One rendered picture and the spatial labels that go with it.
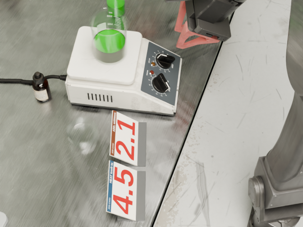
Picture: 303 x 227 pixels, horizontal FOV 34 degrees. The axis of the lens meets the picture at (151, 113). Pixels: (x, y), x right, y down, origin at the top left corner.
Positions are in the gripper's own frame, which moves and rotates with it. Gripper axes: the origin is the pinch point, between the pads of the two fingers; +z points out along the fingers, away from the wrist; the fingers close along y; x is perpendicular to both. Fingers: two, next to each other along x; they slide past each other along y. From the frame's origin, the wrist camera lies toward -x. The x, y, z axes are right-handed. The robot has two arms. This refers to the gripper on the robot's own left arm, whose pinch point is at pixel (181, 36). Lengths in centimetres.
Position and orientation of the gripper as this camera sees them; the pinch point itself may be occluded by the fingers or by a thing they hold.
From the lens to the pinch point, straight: 89.4
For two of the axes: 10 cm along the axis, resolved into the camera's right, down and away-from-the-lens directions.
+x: 8.6, 1.8, 4.8
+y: 0.6, 9.0, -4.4
